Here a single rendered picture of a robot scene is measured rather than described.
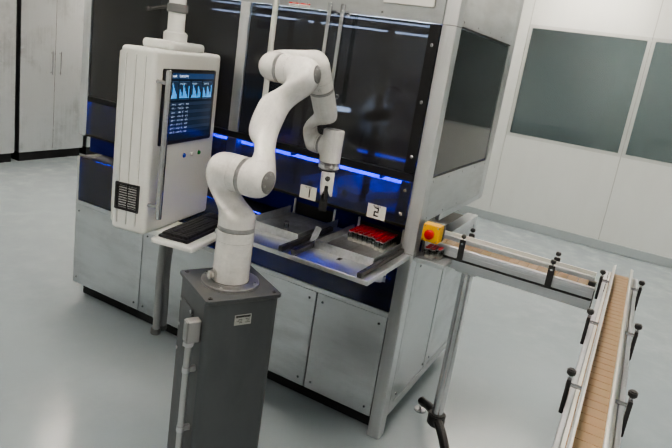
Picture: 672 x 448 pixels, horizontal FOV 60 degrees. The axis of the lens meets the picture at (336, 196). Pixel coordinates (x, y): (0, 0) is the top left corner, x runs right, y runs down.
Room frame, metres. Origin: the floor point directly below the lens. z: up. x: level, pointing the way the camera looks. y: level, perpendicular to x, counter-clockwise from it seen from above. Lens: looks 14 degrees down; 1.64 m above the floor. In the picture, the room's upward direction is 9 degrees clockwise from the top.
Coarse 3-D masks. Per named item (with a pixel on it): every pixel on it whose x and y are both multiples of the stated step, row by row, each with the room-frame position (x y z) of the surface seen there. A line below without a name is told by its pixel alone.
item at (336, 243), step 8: (336, 232) 2.33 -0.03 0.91; (344, 232) 2.40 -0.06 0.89; (320, 240) 2.22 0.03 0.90; (328, 240) 2.28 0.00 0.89; (336, 240) 2.32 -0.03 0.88; (344, 240) 2.33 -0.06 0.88; (320, 248) 2.17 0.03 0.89; (328, 248) 2.15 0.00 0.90; (336, 248) 2.14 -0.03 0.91; (344, 248) 2.23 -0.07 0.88; (352, 248) 2.24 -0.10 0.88; (360, 248) 2.26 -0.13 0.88; (368, 248) 2.28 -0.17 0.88; (392, 248) 2.23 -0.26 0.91; (344, 256) 2.12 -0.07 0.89; (352, 256) 2.11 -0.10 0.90; (360, 256) 2.09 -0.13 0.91; (368, 256) 2.18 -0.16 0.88; (376, 256) 2.10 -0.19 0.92; (384, 256) 2.16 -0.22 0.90; (368, 264) 2.07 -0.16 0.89
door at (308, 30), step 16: (256, 16) 2.70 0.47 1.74; (288, 16) 2.62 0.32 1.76; (304, 16) 2.58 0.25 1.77; (320, 16) 2.55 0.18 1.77; (336, 16) 2.51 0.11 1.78; (256, 32) 2.69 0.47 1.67; (288, 32) 2.62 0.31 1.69; (304, 32) 2.58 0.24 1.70; (320, 32) 2.54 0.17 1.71; (336, 32) 2.51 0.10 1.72; (256, 48) 2.69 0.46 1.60; (288, 48) 2.61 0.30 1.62; (304, 48) 2.58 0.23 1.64; (320, 48) 2.54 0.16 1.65; (256, 64) 2.69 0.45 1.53; (256, 80) 2.68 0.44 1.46; (256, 96) 2.68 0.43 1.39; (240, 112) 2.71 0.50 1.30; (304, 112) 2.56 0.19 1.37; (240, 128) 2.71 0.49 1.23; (288, 128) 2.59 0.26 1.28; (320, 128) 2.51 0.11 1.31; (304, 144) 2.55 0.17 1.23
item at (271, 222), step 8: (280, 208) 2.56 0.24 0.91; (288, 208) 2.62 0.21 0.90; (256, 216) 2.39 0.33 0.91; (264, 216) 2.45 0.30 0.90; (272, 216) 2.51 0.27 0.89; (280, 216) 2.54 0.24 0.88; (288, 216) 2.56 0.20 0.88; (296, 216) 2.58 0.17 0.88; (304, 216) 2.60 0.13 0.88; (256, 224) 2.31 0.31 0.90; (264, 224) 2.30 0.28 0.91; (272, 224) 2.40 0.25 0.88; (280, 224) 2.42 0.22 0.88; (296, 224) 2.46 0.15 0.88; (304, 224) 2.47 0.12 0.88; (312, 224) 2.49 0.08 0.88; (320, 224) 2.51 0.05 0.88; (328, 224) 2.44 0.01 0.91; (336, 224) 2.51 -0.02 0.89; (272, 232) 2.28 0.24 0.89; (280, 232) 2.26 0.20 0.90; (288, 232) 2.24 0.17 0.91; (296, 232) 2.34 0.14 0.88; (304, 232) 2.26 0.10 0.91; (312, 232) 2.32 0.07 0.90
